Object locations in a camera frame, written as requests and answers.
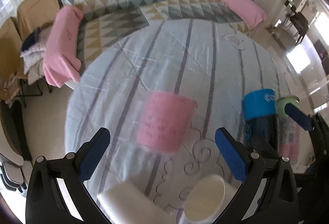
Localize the white paper cup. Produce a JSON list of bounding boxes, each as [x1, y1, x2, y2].
[[184, 174, 237, 223], [97, 182, 176, 224]]

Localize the pink towel armrest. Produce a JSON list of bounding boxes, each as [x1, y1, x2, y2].
[[43, 5, 84, 88], [219, 0, 267, 30]]

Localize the white paper cup right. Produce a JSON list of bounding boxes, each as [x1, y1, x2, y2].
[[184, 174, 237, 223]]

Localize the tan folding chair right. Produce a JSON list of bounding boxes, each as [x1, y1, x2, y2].
[[17, 0, 60, 41]]

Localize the blue black can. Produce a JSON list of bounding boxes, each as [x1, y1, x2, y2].
[[243, 89, 279, 151]]

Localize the striped light blue tablecloth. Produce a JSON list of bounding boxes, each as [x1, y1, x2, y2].
[[65, 19, 290, 223]]

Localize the white paper cup left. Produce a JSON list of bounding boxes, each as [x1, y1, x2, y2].
[[97, 182, 176, 224]]

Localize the stack of cushions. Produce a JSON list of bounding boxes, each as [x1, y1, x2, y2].
[[20, 26, 51, 85]]

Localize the pink towel right armrest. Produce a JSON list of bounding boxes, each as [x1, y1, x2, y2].
[[219, 0, 267, 30]]

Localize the tan folding chair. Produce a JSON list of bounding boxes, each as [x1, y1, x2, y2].
[[17, 0, 60, 41], [1, 18, 22, 101]]

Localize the pink towel left armrest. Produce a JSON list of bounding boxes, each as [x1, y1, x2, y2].
[[43, 5, 84, 88]]

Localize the dark dining chairs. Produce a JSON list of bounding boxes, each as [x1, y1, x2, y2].
[[285, 6, 309, 45]]

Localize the white grey office chair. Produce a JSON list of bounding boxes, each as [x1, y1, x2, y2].
[[1, 100, 32, 197]]

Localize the pink plastic cup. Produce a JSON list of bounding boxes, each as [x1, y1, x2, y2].
[[137, 91, 197, 153]]

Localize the green pink can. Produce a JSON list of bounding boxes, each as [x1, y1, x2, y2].
[[277, 95, 300, 164]]

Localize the tan folding chair left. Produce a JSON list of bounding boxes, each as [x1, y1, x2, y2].
[[1, 18, 22, 101]]

